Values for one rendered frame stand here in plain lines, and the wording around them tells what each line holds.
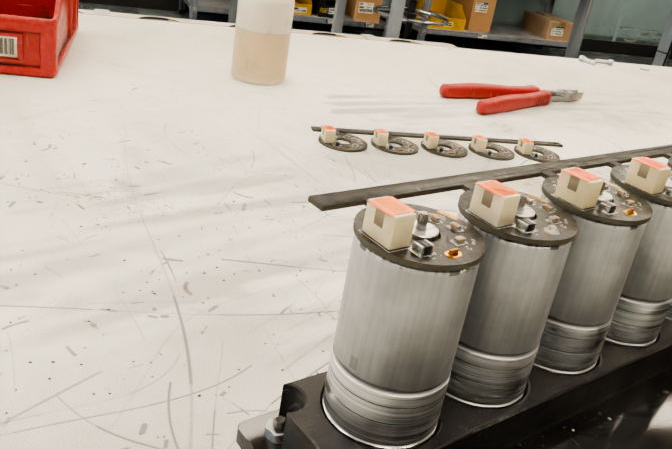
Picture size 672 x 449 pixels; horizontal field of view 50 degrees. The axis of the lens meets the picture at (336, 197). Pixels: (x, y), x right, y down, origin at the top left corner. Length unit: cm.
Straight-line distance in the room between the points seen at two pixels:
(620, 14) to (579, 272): 582
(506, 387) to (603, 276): 3
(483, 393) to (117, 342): 10
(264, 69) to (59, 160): 17
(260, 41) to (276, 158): 12
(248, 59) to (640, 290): 30
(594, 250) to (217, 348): 10
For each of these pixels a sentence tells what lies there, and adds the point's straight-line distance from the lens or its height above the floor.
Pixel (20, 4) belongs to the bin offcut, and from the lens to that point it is 53.
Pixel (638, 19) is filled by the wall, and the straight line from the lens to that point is 611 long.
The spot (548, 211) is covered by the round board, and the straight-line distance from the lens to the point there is 16.
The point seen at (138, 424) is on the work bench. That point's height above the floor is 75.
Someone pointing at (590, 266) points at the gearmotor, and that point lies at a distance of 17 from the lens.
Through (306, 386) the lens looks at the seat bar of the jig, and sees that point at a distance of 16.
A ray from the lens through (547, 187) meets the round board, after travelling 18.
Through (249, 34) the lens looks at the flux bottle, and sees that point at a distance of 44.
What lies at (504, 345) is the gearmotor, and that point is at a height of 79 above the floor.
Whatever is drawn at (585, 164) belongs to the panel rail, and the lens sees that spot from 20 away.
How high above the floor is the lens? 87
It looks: 23 degrees down
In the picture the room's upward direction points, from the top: 10 degrees clockwise
